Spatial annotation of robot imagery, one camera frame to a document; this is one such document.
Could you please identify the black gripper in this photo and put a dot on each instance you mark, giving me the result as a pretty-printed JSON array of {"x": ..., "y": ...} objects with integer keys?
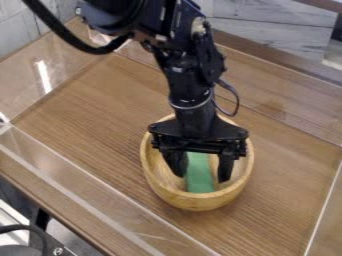
[{"x": 199, "y": 132}]

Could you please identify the green rectangular block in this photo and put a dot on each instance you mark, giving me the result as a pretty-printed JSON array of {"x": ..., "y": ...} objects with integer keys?
[{"x": 198, "y": 176}]

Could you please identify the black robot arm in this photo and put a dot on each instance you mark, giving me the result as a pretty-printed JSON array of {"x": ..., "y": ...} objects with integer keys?
[{"x": 173, "y": 30}]

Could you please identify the brown wooden bowl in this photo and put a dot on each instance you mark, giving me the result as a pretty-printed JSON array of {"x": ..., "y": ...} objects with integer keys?
[{"x": 170, "y": 187}]

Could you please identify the clear acrylic tray wall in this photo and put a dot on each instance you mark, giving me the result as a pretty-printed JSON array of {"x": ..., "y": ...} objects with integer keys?
[{"x": 79, "y": 185}]

